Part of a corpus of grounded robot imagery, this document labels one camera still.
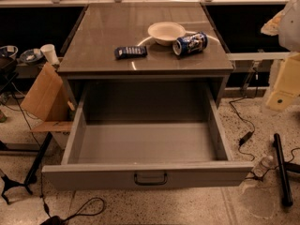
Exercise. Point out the white paper bowl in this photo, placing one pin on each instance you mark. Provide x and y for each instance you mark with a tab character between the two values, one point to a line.
166	33

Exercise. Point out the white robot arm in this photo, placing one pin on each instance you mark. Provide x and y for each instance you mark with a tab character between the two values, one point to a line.
286	24

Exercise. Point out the open grey top drawer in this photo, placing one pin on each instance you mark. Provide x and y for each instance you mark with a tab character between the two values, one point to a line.
123	128

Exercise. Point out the dark blue snack bag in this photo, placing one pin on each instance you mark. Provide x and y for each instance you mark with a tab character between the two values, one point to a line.
130	52

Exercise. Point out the black drawer handle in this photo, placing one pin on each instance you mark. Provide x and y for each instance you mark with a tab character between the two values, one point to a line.
150	179

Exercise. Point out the grey cabinet with glossy top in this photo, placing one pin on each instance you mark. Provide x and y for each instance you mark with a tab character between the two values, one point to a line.
107	26

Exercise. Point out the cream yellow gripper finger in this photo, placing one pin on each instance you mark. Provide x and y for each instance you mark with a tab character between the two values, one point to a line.
286	87

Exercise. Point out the blue pepsi can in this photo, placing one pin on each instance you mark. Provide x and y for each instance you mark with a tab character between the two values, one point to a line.
190	44

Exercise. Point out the brown cardboard box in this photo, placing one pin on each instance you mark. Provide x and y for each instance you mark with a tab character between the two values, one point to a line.
48	100

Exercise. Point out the blue bowl at left edge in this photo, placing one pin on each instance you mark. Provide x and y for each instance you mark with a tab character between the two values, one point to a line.
9	51

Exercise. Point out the black metal stand leg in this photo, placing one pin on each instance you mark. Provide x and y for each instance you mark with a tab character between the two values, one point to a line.
284	168

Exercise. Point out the dark bowl with items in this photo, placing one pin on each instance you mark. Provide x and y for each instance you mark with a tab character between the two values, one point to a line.
32	56

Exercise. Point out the white paper cup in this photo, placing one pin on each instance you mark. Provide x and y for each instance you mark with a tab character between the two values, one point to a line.
50	54

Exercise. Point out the clear plastic water bottle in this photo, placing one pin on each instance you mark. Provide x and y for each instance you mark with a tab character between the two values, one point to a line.
265	164

